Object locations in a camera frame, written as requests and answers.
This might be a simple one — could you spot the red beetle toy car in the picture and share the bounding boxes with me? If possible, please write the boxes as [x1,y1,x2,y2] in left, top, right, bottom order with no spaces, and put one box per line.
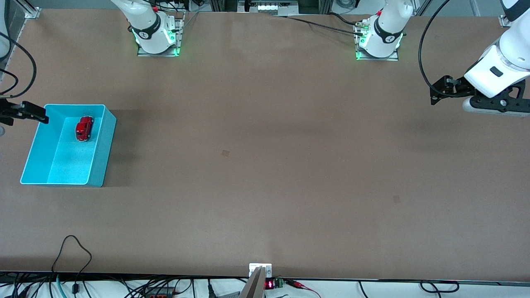
[75,116,95,142]

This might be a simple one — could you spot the blue plastic box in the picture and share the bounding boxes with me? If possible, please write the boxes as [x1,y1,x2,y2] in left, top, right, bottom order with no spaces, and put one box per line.
[19,103,117,187]

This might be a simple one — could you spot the grey lit device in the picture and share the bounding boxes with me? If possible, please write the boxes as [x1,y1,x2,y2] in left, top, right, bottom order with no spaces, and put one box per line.
[238,0,299,14]

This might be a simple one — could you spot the grey metal bar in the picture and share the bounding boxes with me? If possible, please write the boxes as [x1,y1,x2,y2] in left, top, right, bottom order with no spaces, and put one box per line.
[239,266,266,298]

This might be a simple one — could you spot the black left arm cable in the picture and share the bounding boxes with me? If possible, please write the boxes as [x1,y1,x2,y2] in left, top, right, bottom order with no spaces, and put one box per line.
[418,0,453,97]

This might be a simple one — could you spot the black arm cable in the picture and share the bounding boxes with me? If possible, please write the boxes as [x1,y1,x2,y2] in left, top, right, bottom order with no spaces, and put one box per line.
[418,0,453,97]
[0,31,37,99]

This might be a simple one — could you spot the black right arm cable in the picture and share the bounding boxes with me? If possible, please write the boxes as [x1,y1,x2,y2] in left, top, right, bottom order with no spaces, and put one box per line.
[0,31,37,99]

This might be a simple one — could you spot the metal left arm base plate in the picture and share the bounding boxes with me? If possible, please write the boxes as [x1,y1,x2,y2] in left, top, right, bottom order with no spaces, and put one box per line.
[354,21,399,62]

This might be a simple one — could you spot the black cable across table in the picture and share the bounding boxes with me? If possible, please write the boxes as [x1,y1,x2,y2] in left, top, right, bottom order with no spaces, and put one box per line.
[273,12,366,36]

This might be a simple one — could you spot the thin black looped cable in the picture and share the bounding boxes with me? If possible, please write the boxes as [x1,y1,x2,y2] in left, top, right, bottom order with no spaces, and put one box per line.
[51,235,93,295]

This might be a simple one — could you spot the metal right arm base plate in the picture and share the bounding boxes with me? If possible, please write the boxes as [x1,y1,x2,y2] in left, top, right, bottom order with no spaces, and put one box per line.
[137,12,185,57]

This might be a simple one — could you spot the black coiled cable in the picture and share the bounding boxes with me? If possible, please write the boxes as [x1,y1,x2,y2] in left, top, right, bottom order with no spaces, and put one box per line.
[419,280,460,294]

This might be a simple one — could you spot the red clip lead wire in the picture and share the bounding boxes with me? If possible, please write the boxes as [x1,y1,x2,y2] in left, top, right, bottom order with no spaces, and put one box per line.
[285,279,322,298]

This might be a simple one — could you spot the white metal bracket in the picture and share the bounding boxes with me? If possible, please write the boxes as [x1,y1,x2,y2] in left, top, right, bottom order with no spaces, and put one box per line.
[249,263,272,278]

